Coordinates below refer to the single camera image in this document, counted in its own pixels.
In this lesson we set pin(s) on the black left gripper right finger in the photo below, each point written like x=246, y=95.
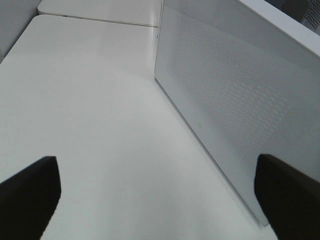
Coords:
x=289, y=199

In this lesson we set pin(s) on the white microwave oven body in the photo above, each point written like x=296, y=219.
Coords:
x=306, y=12

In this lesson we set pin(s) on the white microwave door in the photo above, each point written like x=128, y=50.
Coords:
x=246, y=78

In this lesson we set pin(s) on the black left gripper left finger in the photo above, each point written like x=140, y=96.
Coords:
x=28, y=200

